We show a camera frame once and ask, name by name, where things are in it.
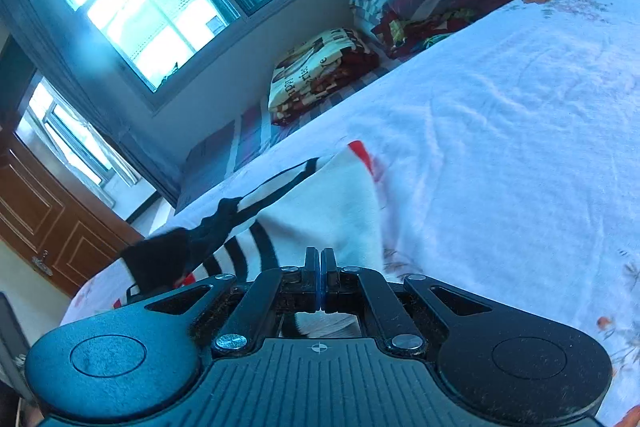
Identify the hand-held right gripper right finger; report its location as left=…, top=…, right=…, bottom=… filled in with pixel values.
left=320, top=247, right=495, bottom=354

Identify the large window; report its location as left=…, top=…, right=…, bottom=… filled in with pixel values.
left=52, top=0, right=351, bottom=96

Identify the small window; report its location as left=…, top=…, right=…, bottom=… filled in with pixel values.
left=15, top=77, right=139, bottom=208

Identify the white black red striped sweater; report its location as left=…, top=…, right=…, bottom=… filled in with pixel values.
left=120, top=141, right=397, bottom=339

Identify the folded printed blanket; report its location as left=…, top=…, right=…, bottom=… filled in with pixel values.
left=267, top=28, right=380, bottom=126

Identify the dark furniture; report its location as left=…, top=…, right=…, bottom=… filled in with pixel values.
left=0, top=292, right=32, bottom=404

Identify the blue purple striped under sheet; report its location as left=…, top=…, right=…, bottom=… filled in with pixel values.
left=175, top=57, right=412, bottom=214

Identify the brown wooden door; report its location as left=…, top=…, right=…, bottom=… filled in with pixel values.
left=0, top=127, right=146, bottom=298

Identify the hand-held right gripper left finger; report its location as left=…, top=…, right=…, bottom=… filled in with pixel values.
left=144, top=247, right=320, bottom=356

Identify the metal door handle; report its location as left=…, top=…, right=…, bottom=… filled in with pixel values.
left=31, top=251, right=55, bottom=277

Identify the white floral bed sheet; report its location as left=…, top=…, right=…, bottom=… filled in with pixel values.
left=60, top=0, right=640, bottom=427

